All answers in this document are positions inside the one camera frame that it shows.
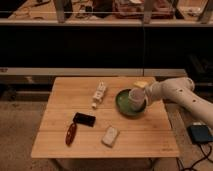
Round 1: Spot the black floor cable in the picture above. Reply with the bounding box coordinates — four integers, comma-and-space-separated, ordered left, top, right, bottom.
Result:
175, 142, 213, 171

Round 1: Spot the yellow sponge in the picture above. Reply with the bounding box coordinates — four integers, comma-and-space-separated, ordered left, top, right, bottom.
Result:
133, 81, 148, 88

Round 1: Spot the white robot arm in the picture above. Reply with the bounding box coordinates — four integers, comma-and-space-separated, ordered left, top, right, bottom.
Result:
128, 77, 213, 129

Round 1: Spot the green bowl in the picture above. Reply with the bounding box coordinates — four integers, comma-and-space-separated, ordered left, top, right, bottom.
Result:
115, 89, 146, 117

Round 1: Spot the dark red oblong object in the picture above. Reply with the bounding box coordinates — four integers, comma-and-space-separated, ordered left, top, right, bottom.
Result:
65, 123, 77, 146

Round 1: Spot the wooden table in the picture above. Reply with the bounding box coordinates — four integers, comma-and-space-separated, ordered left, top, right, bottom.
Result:
31, 77, 179, 159

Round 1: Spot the black eraser block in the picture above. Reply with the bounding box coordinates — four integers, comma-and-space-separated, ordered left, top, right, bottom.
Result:
73, 112, 96, 127

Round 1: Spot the black box on floor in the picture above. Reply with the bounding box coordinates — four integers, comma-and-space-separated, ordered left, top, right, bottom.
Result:
187, 125, 213, 144

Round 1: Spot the white tube bottle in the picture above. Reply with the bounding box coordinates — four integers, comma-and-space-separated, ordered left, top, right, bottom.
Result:
92, 82, 107, 109

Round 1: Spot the long background workbench shelf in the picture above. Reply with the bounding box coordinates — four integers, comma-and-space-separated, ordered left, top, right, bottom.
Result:
0, 0, 213, 84

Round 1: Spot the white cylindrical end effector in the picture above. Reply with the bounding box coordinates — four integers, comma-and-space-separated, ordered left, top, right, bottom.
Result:
128, 88, 145, 111

